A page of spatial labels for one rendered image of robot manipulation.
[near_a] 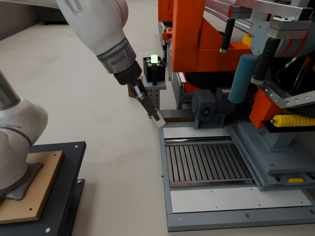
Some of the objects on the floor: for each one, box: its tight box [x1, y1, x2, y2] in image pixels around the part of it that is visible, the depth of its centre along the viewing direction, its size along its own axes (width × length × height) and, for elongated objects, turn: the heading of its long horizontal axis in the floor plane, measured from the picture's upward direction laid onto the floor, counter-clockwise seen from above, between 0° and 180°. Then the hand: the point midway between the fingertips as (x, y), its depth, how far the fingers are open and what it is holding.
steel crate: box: [32, 5, 69, 25], centre depth 513 cm, size 80×99×67 cm
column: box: [148, 90, 160, 118], centre depth 155 cm, size 10×10×42 cm
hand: (157, 118), depth 58 cm, fingers closed
